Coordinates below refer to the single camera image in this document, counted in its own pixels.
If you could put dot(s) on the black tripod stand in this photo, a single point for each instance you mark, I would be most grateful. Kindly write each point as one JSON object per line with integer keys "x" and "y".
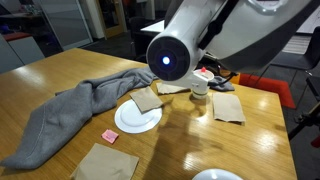
{"x": 305, "y": 120}

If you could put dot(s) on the grey partition panel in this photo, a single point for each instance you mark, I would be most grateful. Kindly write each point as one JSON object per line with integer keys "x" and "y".
{"x": 20, "y": 53}

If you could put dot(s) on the orange wooden box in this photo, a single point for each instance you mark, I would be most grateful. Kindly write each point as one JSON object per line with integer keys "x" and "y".
{"x": 235, "y": 78}

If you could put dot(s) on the white round plate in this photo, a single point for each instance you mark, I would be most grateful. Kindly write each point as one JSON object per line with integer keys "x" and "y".
{"x": 216, "y": 175}
{"x": 133, "y": 121}

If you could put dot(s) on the grey sweatshirt cloth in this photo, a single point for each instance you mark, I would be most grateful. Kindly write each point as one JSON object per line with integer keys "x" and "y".
{"x": 63, "y": 116}

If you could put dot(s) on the frosted glass door panel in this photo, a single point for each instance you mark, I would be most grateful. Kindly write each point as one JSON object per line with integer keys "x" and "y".
{"x": 66, "y": 23}

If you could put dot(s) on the pink sticky note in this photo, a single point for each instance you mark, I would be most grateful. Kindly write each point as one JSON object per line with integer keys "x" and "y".
{"x": 110, "y": 136}

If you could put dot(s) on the red seat cushion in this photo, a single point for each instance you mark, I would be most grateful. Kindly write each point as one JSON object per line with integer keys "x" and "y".
{"x": 15, "y": 36}

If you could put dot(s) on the brown paper napkin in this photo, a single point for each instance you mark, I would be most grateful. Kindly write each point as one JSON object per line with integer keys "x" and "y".
{"x": 146, "y": 99}
{"x": 170, "y": 88}
{"x": 228, "y": 107}
{"x": 105, "y": 164}

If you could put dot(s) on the red floor mat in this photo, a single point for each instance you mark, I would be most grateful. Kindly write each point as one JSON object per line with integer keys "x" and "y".
{"x": 270, "y": 86}

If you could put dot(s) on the white paper cup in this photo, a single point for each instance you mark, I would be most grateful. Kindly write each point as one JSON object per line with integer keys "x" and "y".
{"x": 201, "y": 92}

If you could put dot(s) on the black office chair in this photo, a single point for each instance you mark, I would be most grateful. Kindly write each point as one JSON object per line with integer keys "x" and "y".
{"x": 145, "y": 41}
{"x": 141, "y": 57}
{"x": 293, "y": 61}

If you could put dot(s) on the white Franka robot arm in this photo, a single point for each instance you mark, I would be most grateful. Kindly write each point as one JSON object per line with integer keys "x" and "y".
{"x": 240, "y": 33}

